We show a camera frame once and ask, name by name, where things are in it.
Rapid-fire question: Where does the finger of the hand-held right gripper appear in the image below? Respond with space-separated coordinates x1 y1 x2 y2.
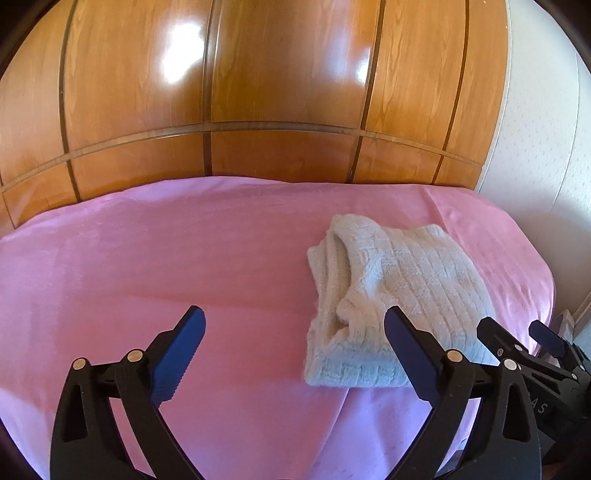
476 316 541 370
529 319 578 358

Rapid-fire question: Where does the wooden wardrobe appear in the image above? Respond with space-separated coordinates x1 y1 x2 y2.
0 0 513 227

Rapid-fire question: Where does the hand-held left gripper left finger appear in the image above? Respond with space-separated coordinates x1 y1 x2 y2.
50 305 206 480

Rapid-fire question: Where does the pink blanket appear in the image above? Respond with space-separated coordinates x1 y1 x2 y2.
0 175 555 480

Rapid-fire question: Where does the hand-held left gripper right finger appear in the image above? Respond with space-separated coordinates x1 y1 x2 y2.
385 305 542 480

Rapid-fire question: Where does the white knit sweater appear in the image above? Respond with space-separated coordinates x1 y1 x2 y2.
305 213 509 388

